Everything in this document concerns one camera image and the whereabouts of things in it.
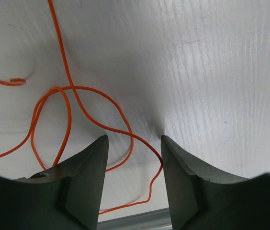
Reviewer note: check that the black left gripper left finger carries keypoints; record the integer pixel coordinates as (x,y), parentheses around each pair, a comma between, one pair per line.
(64,197)

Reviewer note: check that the aluminium mounting rail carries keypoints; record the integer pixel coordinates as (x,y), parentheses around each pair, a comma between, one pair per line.
(152,220)

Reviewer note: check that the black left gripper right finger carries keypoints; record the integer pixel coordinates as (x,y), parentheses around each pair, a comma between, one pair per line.
(203,197)

